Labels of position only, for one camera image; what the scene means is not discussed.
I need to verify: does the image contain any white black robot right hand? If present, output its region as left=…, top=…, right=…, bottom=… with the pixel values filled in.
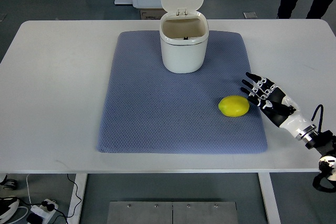
left=241, top=72, right=318, bottom=143

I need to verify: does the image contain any yellow lemon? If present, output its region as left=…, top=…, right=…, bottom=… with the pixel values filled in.
left=218, top=95, right=250, bottom=117

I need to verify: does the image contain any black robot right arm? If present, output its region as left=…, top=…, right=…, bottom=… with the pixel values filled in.
left=306, top=104, right=335, bottom=193

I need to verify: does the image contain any white trash bin open lid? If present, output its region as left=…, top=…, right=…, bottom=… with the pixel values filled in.
left=159, top=0, right=209, bottom=73

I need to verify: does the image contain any white right table leg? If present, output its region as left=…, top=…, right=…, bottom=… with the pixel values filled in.
left=258, top=172, right=281, bottom=224

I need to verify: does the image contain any white table leg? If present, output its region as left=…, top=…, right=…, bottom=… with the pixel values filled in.
left=258, top=172, right=281, bottom=224
left=67, top=173, right=88, bottom=224

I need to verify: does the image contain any grey floor outlet plate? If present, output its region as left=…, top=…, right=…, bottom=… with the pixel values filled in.
left=243, top=12, right=258, bottom=19

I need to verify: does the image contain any blue textured mat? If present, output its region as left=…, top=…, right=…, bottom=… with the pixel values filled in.
left=97, top=30, right=267, bottom=154

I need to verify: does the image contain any cardboard box behind table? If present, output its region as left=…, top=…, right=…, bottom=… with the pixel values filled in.
left=140, top=8, right=166, bottom=20

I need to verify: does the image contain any white left table leg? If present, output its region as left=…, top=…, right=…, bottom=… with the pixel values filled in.
left=67, top=173, right=88, bottom=224

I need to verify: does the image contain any white power strip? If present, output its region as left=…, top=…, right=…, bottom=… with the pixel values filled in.
left=30, top=199, right=58, bottom=223

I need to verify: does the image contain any white black shoe left edge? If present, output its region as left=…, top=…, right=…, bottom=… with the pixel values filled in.
left=0, top=174, right=18, bottom=190

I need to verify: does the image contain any black white sneaker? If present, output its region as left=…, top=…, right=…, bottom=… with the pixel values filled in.
left=1, top=197, right=19, bottom=223

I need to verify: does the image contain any black power cable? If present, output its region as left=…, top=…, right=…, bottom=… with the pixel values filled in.
left=41, top=173, right=82, bottom=224

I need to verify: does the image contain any white cable on floor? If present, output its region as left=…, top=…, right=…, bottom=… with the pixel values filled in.
left=10, top=173, right=35, bottom=223

